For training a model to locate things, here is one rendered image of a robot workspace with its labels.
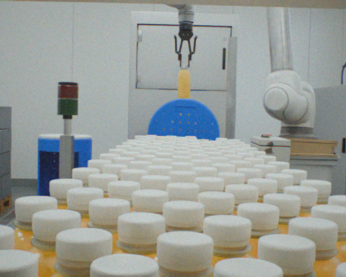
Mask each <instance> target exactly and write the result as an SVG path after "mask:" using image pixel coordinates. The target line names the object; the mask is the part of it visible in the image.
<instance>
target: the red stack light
mask: <svg viewBox="0 0 346 277"><path fill-rule="evenodd" d="M78 96H79V86H75V85H58V98H60V99H78Z"/></svg>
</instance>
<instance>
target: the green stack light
mask: <svg viewBox="0 0 346 277"><path fill-rule="evenodd" d="M57 115H78V99H58V103H57Z"/></svg>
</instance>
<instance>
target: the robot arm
mask: <svg viewBox="0 0 346 277"><path fill-rule="evenodd" d="M166 5H167V6H170V7H172V8H177V10H178V19H179V21H178V22H179V33H178V34H177V35H174V39H175V53H177V54H178V60H180V67H181V63H182V54H181V50H182V45H183V41H188V45H189V53H190V54H189V55H188V67H189V68H190V61H191V59H192V54H195V45H196V40H197V37H198V36H197V35H193V24H194V15H195V14H194V12H195V9H196V5H170V4H166ZM266 12H267V22H268V38H269V56H270V66H271V74H270V75H269V76H268V77H267V78H266V80H265V88H264V92H263V95H262V104H263V105H264V108H265V110H266V112H267V113H268V114H269V115H270V116H271V117H272V118H274V119H276V120H278V121H281V129H280V135H279V136H277V137H283V138H294V139H313V140H318V137H316V136H314V120H315V94H314V91H313V89H312V87H311V85H309V84H308V83H307V82H304V81H301V80H300V76H299V75H298V74H297V73H296V72H294V61H293V52H292V36H291V27H290V19H289V8H287V7H266ZM178 36H179V37H180V39H181V43H180V48H179V51H178V47H177V38H178ZM192 37H193V39H194V46H193V52H191V45H190V39H191V38H192Z"/></svg>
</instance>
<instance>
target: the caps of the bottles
mask: <svg viewBox="0 0 346 277"><path fill-rule="evenodd" d="M128 169H129V170H128ZM99 173H103V174H99ZM217 176H218V177H217ZM72 178H73V179H56V180H53V181H50V188H49V192H50V195H51V197H47V196H29V197H22V198H19V199H17V200H15V214H16V219H17V220H19V221H22V222H32V230H33V236H34V238H36V239H39V240H43V241H56V255H57V262H58V263H59V264H61V265H64V266H67V267H74V268H89V267H90V277H159V266H158V264H159V265H160V266H161V267H163V268H167V269H171V270H175V271H200V270H203V269H207V268H209V267H210V265H211V261H212V257H213V246H220V247H226V248H237V247H243V246H246V245H248V244H249V242H250V237H251V229H252V230H273V229H275V228H277V227H278V221H279V216H297V215H299V211H300V206H313V207H312V209H311V217H310V218H294V219H291V220H290V221H289V231H288V234H285V235H283V234H274V235H266V236H263V237H261V238H260V239H259V240H258V255H257V256H258V259H250V258H233V259H226V260H222V261H219V262H218V263H216V264H215V267H214V270H213V277H283V274H284V275H303V274H308V273H311V272H312V271H313V269H314V263H315V250H328V249H333V248H335V247H336V243H337V237H338V232H346V196H330V192H331V184H330V183H329V182H326V181H316V180H306V179H307V172H306V171H302V170H298V169H297V170H289V163H288V162H277V161H276V157H275V156H267V155H266V152H264V151H257V148H254V147H250V145H249V144H245V142H241V141H233V142H231V143H222V142H221V141H209V142H199V141H197V140H186V141H176V140H163V141H161V140H153V139H141V141H140V140H128V141H127V142H123V143H122V145H117V146H116V149H109V153H108V154H100V159H93V160H89V161H88V168H78V169H73V172H72ZM118 178H120V179H121V181H118ZM261 178H266V179H261ZM245 182H247V185H244V183H245ZM82 184H88V185H89V187H88V188H83V187H82ZM293 184H300V186H293ZM141 186H142V190H141ZM224 187H225V192H223V189H224ZM278 189H284V194H280V193H277V190H278ZM103 191H108V198H109V199H104V198H103ZM258 196H263V203H256V202H257V198H258ZM327 197H329V201H328V205H316V202H317V198H327ZM56 198H58V199H67V206H68V208H71V209H77V210H89V220H90V222H92V223H96V224H100V225H118V234H119V240H120V241H122V242H125V243H128V244H137V245H147V244H155V243H157V261H158V264H157V262H156V261H155V260H154V259H151V258H149V257H145V256H140V255H136V254H114V255H112V235H111V233H109V232H107V231H104V230H100V229H89V228H80V227H81V215H80V213H78V212H76V211H71V210H65V209H57V206H58V201H57V199H56ZM127 200H132V201H133V202H132V204H133V209H134V210H136V211H141V212H131V213H130V202H129V201H127ZM195 201H198V202H195ZM234 204H239V205H238V212H237V216H235V215H212V216H210V217H207V218H205V219H204V213H206V214H230V213H233V210H234ZM314 205H316V206H314ZM161 211H162V212H163V216H160V215H159V214H154V213H150V212H161ZM203 219H204V224H203ZM165 224H166V225H168V226H172V227H184V228H189V227H198V226H201V225H202V224H203V234H201V233H195V232H189V231H175V232H170V233H165ZM13 248H14V230H13V228H11V227H8V226H3V225H0V277H38V258H37V256H36V255H35V254H33V253H31V252H27V251H24V250H13Z"/></svg>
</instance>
